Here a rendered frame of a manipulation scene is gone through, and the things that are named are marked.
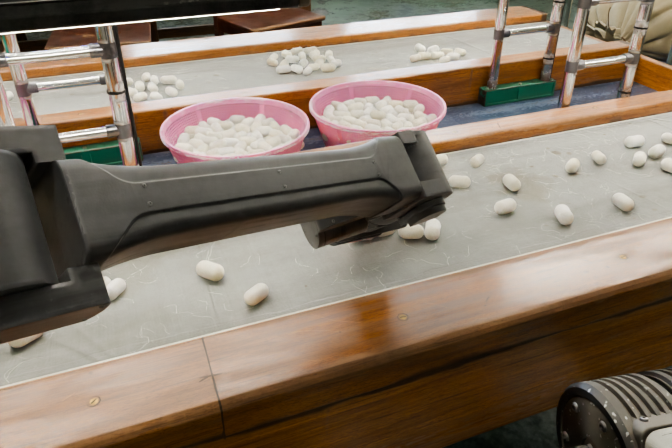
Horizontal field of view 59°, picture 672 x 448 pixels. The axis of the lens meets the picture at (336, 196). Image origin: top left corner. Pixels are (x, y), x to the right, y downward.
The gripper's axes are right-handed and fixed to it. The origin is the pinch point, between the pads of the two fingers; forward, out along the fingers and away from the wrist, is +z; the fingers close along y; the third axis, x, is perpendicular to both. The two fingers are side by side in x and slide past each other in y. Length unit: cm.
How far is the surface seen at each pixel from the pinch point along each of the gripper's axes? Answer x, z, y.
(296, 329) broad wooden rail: 11.4, -14.5, 12.9
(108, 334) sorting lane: 7.1, -5.8, 31.5
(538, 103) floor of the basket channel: -21, 38, -68
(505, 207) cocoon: 3.4, -3.5, -23.1
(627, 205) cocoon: 7.4, -7.7, -40.0
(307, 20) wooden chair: -119, 185, -71
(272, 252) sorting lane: 1.9, 0.4, 10.5
